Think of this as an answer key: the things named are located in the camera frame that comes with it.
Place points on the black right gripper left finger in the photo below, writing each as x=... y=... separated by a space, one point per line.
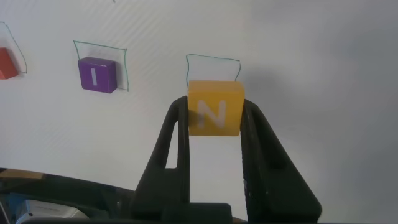
x=155 y=193

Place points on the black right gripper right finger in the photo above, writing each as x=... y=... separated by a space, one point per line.
x=273 y=186

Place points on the yellow letter N block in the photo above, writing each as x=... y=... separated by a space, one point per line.
x=215 y=108

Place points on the dark robot torso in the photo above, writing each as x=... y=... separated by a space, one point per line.
x=62 y=193

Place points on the purple letter I block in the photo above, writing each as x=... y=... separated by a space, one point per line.
x=98 y=74

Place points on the orange letter A block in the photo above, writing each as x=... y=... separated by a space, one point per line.
x=7 y=63

